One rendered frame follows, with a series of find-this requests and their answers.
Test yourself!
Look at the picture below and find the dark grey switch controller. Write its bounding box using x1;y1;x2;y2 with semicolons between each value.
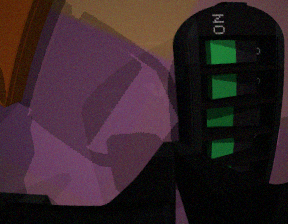
173;2;285;184

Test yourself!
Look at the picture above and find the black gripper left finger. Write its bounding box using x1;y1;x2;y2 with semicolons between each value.
0;143;176;224

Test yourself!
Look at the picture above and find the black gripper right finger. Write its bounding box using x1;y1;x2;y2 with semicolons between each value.
172;141;288;224

